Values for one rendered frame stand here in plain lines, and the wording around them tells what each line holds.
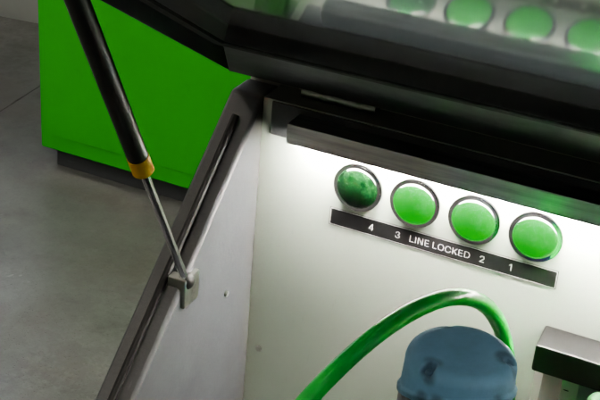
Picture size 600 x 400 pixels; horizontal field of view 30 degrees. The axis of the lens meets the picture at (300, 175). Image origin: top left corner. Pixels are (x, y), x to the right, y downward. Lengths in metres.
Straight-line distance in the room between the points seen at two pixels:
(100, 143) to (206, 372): 2.87
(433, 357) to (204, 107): 3.03
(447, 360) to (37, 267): 2.93
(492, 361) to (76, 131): 3.40
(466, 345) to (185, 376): 0.45
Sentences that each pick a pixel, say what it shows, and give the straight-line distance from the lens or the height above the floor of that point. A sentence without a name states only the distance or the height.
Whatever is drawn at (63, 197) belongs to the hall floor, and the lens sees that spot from 4.00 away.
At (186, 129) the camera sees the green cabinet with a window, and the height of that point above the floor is 0.31.
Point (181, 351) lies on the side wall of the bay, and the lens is 1.11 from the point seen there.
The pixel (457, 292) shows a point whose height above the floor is 1.41.
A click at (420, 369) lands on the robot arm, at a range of 0.73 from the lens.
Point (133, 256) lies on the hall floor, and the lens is 3.65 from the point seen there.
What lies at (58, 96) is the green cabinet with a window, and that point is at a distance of 4.05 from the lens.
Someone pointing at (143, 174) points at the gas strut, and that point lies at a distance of 0.94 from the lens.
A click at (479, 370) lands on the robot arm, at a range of 0.73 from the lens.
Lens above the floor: 1.88
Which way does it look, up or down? 26 degrees down
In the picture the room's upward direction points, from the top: 5 degrees clockwise
